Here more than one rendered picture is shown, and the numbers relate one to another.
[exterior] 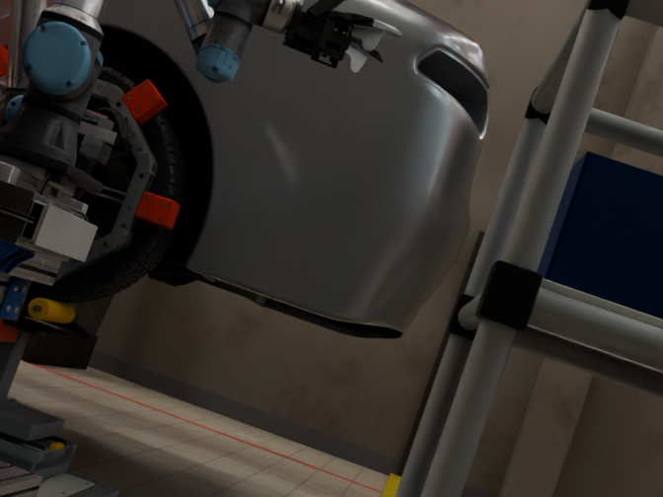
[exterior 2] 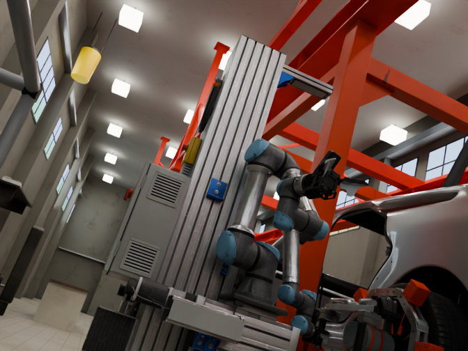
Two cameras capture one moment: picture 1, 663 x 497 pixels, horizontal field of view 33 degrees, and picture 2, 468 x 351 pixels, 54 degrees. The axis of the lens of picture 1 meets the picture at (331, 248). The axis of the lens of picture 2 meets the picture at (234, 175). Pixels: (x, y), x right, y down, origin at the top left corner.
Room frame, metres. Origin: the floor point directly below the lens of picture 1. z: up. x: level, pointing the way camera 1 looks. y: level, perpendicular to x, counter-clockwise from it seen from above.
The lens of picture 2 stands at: (1.35, -1.11, 0.64)
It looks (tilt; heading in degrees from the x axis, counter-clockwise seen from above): 19 degrees up; 72
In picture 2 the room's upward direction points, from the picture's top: 18 degrees clockwise
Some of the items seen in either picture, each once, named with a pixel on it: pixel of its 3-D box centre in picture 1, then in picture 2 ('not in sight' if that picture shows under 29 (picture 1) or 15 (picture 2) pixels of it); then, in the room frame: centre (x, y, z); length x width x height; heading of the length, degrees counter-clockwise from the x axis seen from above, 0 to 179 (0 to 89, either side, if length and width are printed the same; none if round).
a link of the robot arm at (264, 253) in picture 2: (64, 74); (262, 260); (2.14, 0.59, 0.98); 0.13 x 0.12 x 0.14; 7
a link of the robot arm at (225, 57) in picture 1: (222, 49); (289, 215); (2.06, 0.31, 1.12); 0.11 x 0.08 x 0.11; 7
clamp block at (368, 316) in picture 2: (96, 149); (369, 317); (2.73, 0.62, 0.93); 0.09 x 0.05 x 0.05; 176
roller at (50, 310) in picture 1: (52, 311); not in sight; (3.03, 0.64, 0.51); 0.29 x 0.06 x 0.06; 176
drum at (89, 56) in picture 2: not in sight; (86, 65); (0.57, 8.50, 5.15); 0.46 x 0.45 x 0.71; 83
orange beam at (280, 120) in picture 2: not in sight; (292, 112); (2.81, 2.26, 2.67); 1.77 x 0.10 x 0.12; 86
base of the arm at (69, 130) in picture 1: (43, 131); (255, 289); (2.14, 0.59, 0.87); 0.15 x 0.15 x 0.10
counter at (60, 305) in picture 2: not in sight; (63, 304); (2.14, 9.62, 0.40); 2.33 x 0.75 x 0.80; 84
